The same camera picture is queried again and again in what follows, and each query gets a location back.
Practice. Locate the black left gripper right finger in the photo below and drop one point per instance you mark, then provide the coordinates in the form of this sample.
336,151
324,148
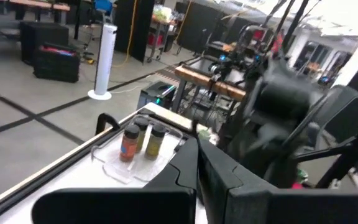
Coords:
259,208

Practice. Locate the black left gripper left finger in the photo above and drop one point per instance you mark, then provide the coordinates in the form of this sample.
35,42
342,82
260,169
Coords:
120,208

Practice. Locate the orange spice jar black lid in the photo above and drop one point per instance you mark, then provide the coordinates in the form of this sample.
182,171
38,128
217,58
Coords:
128,149

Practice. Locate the green herb jar black lid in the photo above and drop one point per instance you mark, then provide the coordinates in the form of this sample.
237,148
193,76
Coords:
154,146

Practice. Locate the olive spice jar black lid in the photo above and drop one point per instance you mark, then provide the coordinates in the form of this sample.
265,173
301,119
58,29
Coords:
142,124

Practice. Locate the small clear plastic bin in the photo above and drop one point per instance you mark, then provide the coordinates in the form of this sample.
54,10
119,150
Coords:
126,174

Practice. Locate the black table clamp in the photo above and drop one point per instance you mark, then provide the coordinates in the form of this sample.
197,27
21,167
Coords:
104,116

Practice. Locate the black computer tower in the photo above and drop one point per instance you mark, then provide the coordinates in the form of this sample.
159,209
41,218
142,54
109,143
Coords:
154,93

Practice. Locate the grey office chair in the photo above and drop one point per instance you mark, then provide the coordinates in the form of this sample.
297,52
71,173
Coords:
337,105

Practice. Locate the wooden top workbench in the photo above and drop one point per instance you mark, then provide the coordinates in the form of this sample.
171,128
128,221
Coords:
197,77

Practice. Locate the black device with blue light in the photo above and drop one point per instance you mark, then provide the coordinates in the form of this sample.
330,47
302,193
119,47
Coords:
221,67

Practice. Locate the white tower fan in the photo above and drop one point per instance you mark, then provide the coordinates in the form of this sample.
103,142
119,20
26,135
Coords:
106,56

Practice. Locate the black case with pink strip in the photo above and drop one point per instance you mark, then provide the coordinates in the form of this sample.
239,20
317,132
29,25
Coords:
56,68

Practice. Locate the metal utility cart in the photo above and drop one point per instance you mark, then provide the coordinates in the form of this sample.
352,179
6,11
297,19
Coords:
155,39

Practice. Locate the black rack with red panel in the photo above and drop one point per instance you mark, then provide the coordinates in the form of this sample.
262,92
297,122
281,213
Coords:
258,34

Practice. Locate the narrow black partition panel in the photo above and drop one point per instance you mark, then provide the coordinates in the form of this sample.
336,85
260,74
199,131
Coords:
145,31

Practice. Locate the wide black partition panel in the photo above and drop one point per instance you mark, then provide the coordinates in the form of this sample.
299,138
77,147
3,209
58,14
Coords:
200,28

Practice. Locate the black cube box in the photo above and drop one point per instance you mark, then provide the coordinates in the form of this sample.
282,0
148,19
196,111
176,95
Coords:
42,32

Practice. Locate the blue chair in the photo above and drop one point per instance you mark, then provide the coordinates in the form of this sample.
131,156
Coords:
104,6

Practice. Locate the long wooden table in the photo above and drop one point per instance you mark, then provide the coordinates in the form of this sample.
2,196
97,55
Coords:
36,4

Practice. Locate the black frame strut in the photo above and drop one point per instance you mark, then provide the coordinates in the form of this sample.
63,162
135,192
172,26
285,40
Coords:
353,149

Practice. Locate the black frame pole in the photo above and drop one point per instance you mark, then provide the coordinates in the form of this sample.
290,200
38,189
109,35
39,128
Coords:
294,21

